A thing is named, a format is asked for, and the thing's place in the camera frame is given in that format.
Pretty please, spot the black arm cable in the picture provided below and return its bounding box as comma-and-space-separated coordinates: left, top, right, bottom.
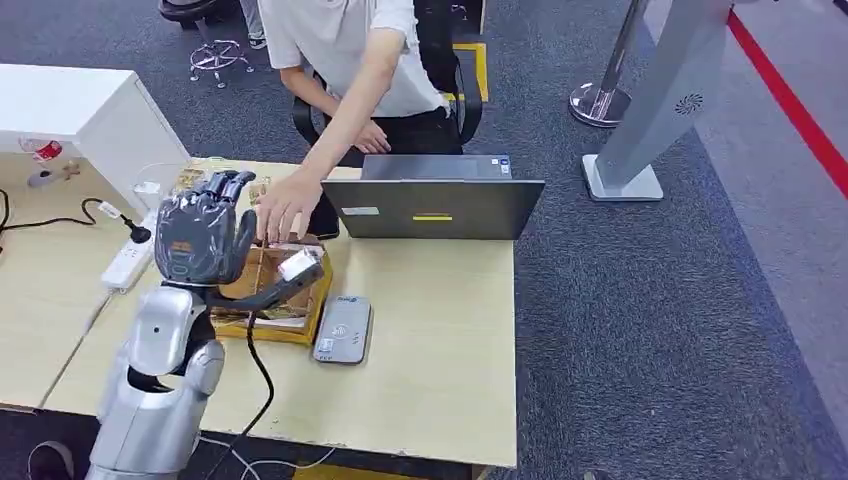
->
201, 309, 276, 480

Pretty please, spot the black robot foot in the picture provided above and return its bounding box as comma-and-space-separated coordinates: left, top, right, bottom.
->
26, 440, 75, 480

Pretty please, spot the chrome stanchion pole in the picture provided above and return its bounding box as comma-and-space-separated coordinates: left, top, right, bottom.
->
568, 0, 651, 129

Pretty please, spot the person's right hand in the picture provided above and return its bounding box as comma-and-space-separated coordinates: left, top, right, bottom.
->
352, 119, 392, 156

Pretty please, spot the silver kiosk stand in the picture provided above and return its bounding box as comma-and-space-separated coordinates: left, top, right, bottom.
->
582, 0, 737, 203

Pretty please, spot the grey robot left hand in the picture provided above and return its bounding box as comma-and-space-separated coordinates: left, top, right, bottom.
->
153, 170, 258, 287

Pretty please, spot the black phone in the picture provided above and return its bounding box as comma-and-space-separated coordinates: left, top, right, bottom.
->
306, 192, 341, 241

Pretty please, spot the white power strip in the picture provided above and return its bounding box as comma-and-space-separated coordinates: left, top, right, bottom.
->
100, 208, 160, 293

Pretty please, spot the grey card reader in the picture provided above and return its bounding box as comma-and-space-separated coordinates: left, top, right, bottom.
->
312, 295, 374, 366

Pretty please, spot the black plug with cable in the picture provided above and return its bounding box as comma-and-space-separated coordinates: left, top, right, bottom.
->
0, 188, 153, 256

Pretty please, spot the white charger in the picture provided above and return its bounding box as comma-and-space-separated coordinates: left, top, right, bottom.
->
134, 180, 164, 212

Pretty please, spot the black office chair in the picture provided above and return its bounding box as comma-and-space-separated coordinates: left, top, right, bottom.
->
291, 0, 488, 148

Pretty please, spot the card stack in box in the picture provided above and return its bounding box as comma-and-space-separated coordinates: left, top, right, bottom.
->
264, 239, 326, 257
218, 305, 309, 331

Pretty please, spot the white cable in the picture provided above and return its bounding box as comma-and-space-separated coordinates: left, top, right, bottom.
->
198, 433, 338, 480

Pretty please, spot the standing person's leg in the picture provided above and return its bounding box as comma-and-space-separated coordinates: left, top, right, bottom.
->
238, 0, 270, 51

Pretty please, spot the person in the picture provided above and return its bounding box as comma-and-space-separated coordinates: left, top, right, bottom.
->
254, 0, 465, 245

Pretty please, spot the person's left hand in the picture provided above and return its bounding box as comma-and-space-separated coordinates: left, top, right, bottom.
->
254, 170, 325, 245

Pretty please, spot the white cabinet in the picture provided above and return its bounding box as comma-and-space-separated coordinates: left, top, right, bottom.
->
0, 62, 192, 213

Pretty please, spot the black chair base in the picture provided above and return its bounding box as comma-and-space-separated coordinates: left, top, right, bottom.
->
158, 0, 223, 28

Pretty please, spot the grey laptop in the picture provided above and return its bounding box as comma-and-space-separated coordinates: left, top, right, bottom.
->
320, 154, 547, 242

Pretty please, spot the chrome stool base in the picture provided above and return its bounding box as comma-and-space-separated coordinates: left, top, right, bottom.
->
188, 38, 255, 89

